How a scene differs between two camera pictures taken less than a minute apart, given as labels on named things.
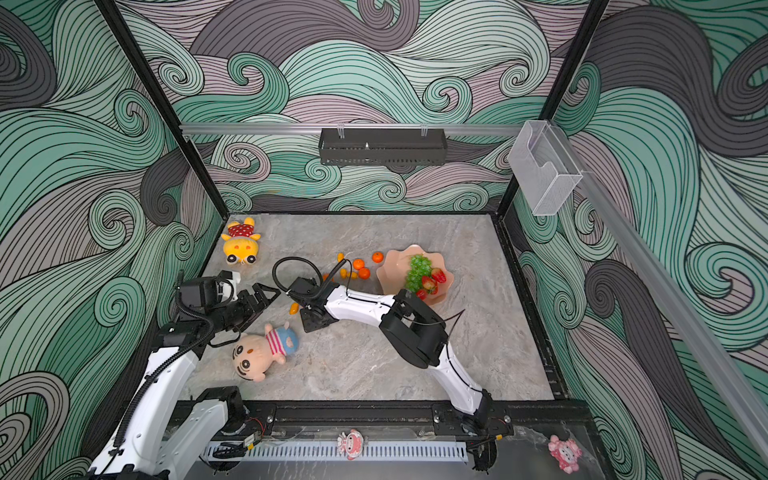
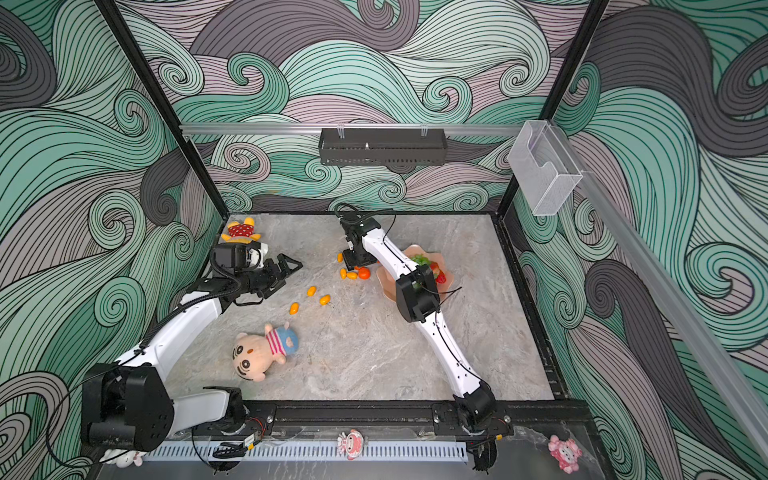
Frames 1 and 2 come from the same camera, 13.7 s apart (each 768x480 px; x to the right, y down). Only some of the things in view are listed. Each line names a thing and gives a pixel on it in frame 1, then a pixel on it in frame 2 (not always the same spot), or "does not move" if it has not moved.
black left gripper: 253,310 -> 275,278
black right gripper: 308,324 -> 351,262
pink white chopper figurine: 351,444 does not move
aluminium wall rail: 248,128 does not move
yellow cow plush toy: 241,243 does not move
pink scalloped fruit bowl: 393,271 does not move
